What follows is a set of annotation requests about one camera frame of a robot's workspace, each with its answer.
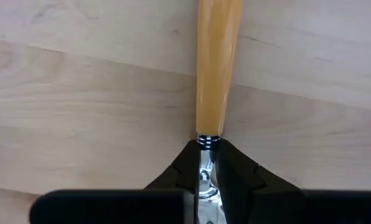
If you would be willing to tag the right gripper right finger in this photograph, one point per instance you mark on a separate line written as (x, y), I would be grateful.
(266, 202)

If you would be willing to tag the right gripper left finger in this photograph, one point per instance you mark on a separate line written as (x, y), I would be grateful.
(126, 207)

